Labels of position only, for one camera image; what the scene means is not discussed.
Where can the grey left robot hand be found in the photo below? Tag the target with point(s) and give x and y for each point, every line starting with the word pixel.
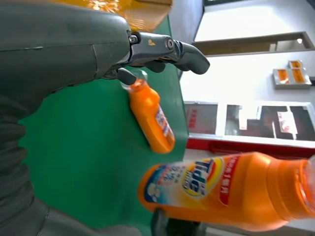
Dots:
pixel 57 49

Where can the orange detergent bottle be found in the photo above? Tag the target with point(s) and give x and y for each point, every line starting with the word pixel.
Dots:
pixel 245 192
pixel 149 117

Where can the yellow plastic film sheet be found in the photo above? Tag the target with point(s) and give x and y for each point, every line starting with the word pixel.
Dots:
pixel 137 13

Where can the red text sticker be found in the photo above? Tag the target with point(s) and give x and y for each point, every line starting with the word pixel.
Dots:
pixel 192 118

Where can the red and white display counter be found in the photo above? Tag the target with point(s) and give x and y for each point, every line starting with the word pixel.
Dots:
pixel 221 143

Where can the ribbed grey left arm sleeve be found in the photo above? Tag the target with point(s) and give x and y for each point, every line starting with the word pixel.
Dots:
pixel 13 169

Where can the white paper sheet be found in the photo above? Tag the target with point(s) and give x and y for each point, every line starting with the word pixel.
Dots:
pixel 287 122

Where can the white box with orange panels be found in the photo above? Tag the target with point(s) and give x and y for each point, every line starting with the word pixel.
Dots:
pixel 291 75

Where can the grey wall ledge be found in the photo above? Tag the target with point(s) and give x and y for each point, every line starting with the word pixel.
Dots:
pixel 245 45

